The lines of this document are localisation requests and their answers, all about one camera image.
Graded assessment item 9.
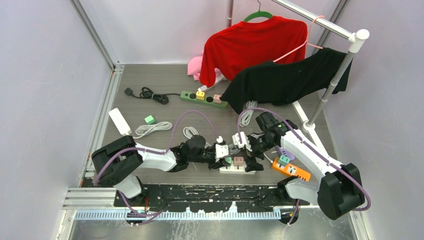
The red t-shirt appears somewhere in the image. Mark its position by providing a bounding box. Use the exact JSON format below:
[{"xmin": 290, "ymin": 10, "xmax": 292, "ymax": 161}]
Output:
[{"xmin": 199, "ymin": 16, "xmax": 308, "ymax": 87}]

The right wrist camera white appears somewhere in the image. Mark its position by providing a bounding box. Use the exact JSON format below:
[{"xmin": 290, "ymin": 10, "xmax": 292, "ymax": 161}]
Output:
[{"xmin": 232, "ymin": 131, "xmax": 252, "ymax": 152}]

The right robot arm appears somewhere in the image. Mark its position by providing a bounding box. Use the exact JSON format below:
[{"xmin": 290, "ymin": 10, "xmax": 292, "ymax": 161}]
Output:
[{"xmin": 232, "ymin": 109, "xmax": 371, "ymax": 220}]

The green power strip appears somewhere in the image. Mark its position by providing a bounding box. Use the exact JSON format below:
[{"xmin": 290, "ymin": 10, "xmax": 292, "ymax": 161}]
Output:
[{"xmin": 180, "ymin": 91, "xmax": 228, "ymax": 109}]

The large white power strip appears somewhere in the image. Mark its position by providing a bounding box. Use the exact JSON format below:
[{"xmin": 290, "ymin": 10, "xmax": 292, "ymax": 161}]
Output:
[{"xmin": 219, "ymin": 164, "xmax": 256, "ymax": 175}]

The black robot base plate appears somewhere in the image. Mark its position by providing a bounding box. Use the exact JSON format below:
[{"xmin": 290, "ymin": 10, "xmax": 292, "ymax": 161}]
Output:
[{"xmin": 127, "ymin": 184, "xmax": 296, "ymax": 213}]

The orange strip grey cable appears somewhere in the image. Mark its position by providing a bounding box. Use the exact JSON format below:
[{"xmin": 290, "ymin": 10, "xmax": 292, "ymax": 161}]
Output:
[{"xmin": 227, "ymin": 143, "xmax": 274, "ymax": 164}]

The large strip white cable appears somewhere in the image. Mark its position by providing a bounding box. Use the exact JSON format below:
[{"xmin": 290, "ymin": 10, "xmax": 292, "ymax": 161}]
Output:
[{"xmin": 182, "ymin": 126, "xmax": 213, "ymax": 148}]

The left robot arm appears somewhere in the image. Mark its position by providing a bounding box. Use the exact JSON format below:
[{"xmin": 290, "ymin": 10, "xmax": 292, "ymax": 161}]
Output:
[{"xmin": 91, "ymin": 135, "xmax": 230, "ymax": 207}]

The pink hanger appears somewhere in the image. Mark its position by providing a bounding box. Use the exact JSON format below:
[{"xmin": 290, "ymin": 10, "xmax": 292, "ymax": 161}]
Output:
[{"xmin": 273, "ymin": 15, "xmax": 325, "ymax": 63}]

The small white power strip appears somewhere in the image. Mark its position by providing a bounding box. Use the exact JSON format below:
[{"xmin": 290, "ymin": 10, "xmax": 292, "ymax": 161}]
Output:
[{"xmin": 108, "ymin": 108, "xmax": 132, "ymax": 136}]

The small strip grey cable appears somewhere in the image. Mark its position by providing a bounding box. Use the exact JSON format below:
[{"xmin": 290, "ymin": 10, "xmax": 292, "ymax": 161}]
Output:
[{"xmin": 131, "ymin": 121, "xmax": 174, "ymax": 140}]

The purple strip white cable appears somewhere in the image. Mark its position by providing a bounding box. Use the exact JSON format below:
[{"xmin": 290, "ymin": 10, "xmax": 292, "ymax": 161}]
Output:
[{"xmin": 239, "ymin": 100, "xmax": 259, "ymax": 128}]

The orange power strip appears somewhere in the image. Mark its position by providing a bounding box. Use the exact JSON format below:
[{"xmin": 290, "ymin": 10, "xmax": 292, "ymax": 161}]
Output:
[{"xmin": 271, "ymin": 158, "xmax": 311, "ymax": 182}]

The yellow plug on green strip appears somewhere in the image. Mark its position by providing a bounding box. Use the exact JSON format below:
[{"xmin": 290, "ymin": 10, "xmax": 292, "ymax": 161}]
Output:
[{"xmin": 195, "ymin": 91, "xmax": 205, "ymax": 101}]

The black t-shirt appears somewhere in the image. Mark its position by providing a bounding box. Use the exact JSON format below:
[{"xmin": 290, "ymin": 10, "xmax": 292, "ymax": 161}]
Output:
[{"xmin": 220, "ymin": 47, "xmax": 346, "ymax": 114}]

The black power cable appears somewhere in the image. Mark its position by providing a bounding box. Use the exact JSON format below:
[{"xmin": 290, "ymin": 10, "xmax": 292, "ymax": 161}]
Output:
[{"xmin": 124, "ymin": 86, "xmax": 181, "ymax": 106}]

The pink cloth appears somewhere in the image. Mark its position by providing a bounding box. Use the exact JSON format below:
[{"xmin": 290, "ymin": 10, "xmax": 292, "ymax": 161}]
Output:
[{"xmin": 187, "ymin": 52, "xmax": 224, "ymax": 82}]

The metal clothes rack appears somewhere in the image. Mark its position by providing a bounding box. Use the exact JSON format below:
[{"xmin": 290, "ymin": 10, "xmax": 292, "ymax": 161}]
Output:
[{"xmin": 198, "ymin": 0, "xmax": 371, "ymax": 135}]

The purple power strip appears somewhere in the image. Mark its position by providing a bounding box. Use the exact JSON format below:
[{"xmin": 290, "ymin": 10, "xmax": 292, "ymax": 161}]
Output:
[{"xmin": 275, "ymin": 146, "xmax": 296, "ymax": 161}]

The green hanger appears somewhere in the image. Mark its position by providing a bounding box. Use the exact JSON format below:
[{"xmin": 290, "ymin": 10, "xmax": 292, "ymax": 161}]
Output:
[{"xmin": 243, "ymin": 0, "xmax": 274, "ymax": 22}]

